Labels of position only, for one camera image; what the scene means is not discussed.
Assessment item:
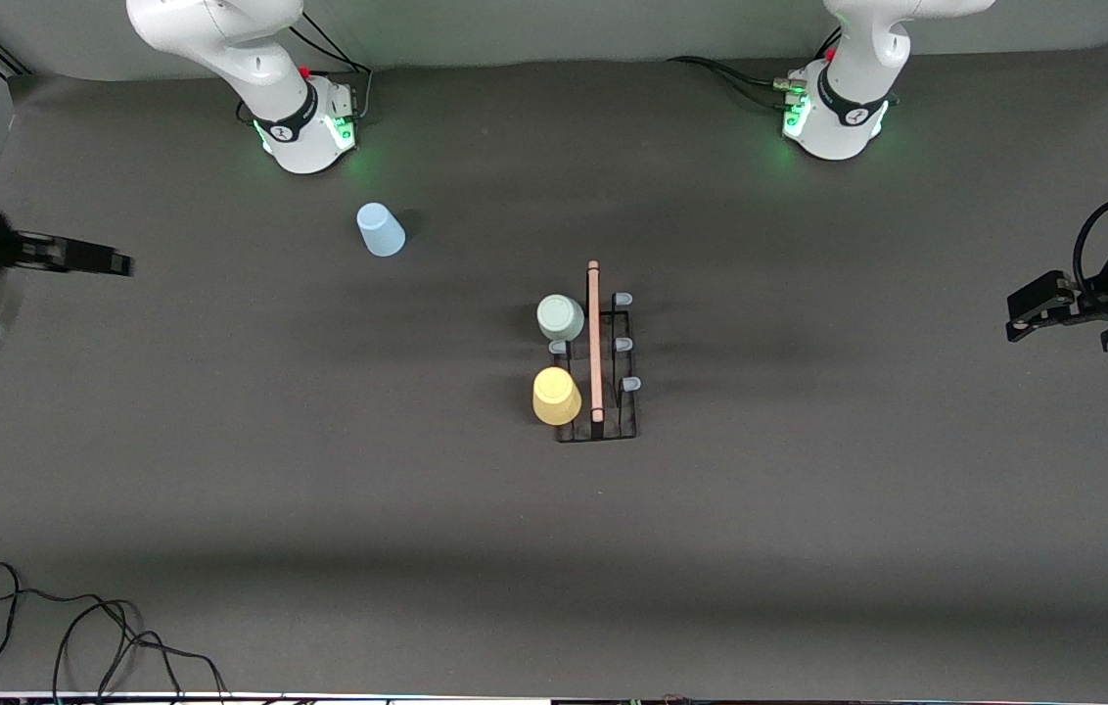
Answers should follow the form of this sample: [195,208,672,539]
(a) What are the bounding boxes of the black wire cup holder rack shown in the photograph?
[545,259,643,443]

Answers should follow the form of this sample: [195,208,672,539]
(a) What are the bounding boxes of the pale green plastic cup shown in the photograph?
[536,294,586,343]

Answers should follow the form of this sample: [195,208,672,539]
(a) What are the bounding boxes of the yellow plastic cup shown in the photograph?
[532,366,583,427]

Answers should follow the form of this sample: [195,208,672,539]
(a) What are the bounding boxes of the light blue plastic cup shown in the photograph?
[356,203,407,259]

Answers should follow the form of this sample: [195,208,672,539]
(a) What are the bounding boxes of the dark grey table mat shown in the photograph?
[0,37,1108,698]

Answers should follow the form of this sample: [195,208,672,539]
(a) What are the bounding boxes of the black cables at right arm base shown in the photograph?
[285,15,374,123]

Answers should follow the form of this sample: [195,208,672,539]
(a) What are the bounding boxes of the black cables at arm base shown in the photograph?
[285,15,374,123]
[667,56,795,109]

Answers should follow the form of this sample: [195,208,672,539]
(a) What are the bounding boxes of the black cables at left arm base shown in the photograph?
[667,56,795,109]

